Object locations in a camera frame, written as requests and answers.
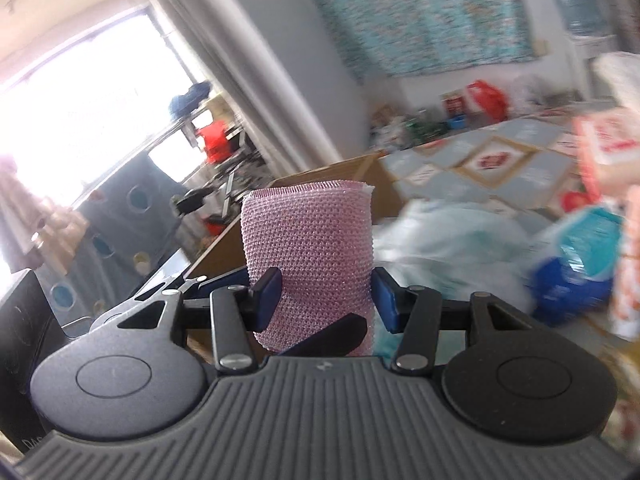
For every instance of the teal floral wall cloth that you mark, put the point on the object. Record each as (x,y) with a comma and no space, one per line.
(425,15)

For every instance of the pink mesh cloth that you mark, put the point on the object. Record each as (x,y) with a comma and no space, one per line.
(305,240)

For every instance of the white crumpled plastic bag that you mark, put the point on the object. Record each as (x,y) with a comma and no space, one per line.
(620,77)

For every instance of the red white small box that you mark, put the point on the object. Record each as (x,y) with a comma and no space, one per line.
(452,104)

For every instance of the grey dotted hanging cloth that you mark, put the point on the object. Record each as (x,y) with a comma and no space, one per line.
(120,220)

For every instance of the white water dispenser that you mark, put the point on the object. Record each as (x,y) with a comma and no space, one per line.
(595,47)

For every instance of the black clamp holder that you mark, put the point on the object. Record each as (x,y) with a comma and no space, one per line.
(190,202)

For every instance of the white plastic bag blue print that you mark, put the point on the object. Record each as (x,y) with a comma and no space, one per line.
(440,250)

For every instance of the red plastic container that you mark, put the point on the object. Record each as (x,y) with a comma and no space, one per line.
(212,140)

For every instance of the brown cardboard box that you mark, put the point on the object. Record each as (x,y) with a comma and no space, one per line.
(310,175)

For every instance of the pink tissue pack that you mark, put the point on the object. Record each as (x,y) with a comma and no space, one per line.
(610,135)

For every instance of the dark metal equipment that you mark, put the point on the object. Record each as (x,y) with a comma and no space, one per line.
(240,170)

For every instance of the blue bundled garment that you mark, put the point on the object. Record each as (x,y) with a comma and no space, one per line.
(190,97)

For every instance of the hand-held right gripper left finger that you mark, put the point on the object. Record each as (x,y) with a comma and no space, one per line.
(270,295)

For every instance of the blue plastic packet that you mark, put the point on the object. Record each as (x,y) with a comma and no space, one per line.
(570,280)

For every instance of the red plastic bag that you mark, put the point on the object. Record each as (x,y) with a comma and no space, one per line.
(487,100)

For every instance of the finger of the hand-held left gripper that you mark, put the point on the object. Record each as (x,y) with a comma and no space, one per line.
(335,335)
(225,277)

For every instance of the grey flat panel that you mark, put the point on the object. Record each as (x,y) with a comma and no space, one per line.
(165,272)

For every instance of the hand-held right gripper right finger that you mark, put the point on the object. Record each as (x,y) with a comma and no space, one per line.
(385,300)

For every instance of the grey curtain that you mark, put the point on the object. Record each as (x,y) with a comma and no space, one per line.
(240,75)

